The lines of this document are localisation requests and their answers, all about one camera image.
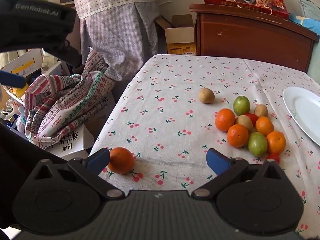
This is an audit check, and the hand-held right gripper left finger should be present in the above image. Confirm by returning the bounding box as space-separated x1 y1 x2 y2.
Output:
32 148 125 200

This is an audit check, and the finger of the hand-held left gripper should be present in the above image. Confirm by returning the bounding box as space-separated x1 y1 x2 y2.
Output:
0 70 28 88

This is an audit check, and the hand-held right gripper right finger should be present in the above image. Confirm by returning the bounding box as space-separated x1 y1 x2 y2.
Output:
191 148 285 200

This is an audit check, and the green round fruit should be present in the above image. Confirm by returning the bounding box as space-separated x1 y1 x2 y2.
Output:
233 95 251 116
248 132 268 157

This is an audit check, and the red cherry tomato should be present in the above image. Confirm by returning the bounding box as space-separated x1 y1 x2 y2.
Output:
244 113 259 126
266 152 280 164

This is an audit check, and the brown kiwi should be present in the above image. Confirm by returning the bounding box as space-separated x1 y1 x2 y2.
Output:
254 104 269 118
198 88 215 104
235 115 254 132

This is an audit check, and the white plate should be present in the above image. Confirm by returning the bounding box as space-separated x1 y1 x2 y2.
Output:
283 87 320 147

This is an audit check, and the white and yellow flat box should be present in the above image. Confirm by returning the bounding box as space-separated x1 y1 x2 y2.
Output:
0 49 44 78

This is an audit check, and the white printed carton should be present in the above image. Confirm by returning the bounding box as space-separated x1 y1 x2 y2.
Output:
49 95 115 160

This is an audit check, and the patterned striped cloth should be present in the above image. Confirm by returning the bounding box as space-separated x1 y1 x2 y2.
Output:
24 49 118 150

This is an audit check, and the cherry print tablecloth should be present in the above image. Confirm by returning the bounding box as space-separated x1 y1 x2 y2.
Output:
89 54 320 239

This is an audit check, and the checked fabric cover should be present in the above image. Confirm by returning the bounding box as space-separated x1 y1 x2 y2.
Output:
70 0 160 103

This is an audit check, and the brown wooden cabinet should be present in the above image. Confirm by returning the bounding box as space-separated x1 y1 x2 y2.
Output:
189 4 320 73

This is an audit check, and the open yellow white cardboard box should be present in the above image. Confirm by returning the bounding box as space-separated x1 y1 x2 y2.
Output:
155 14 198 55

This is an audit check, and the grey-green quilted pillow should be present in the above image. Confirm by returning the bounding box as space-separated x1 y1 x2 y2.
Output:
299 0 320 20

